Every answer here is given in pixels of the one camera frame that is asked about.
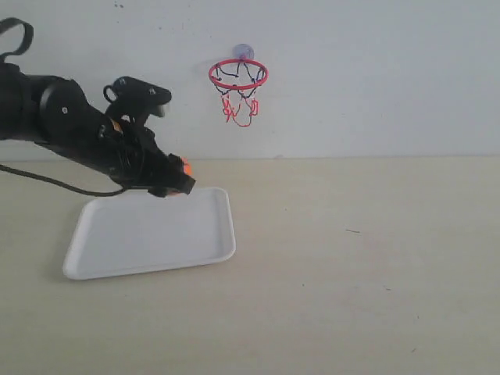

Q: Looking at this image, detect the white rectangular plastic tray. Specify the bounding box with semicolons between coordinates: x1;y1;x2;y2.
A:
62;187;236;280

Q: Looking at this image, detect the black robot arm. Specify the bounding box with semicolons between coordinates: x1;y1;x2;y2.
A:
1;63;195;198

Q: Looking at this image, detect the clear suction cup mount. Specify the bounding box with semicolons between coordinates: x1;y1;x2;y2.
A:
232;44;255;60

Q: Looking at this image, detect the red mini basketball hoop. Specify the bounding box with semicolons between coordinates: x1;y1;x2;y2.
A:
208;59;269;128

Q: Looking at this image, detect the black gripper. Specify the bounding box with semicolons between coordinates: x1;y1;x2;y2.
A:
95;116;195;198

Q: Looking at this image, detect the small orange toy basketball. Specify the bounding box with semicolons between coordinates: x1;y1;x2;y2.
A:
168;158;192;196

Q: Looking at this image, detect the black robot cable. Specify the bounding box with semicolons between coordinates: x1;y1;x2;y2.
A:
0;162;128;197

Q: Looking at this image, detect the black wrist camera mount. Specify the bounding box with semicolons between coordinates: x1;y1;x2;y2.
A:
103;77;172;126

